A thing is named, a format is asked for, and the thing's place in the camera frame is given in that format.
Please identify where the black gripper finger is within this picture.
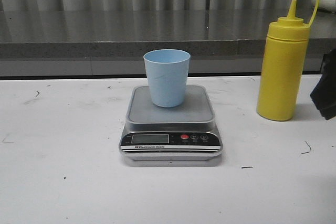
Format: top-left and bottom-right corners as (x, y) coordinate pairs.
(310, 49), (335, 120)

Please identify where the yellow squeeze bottle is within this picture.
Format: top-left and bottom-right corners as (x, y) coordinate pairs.
(257, 0), (320, 121)

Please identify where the light blue plastic cup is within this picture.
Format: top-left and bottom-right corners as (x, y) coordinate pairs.
(143, 49), (191, 108)

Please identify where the silver digital kitchen scale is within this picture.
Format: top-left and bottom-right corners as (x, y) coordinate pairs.
(119, 85), (223, 161)

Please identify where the grey stone counter ledge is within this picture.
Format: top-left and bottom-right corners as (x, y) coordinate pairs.
(0, 9), (336, 78)

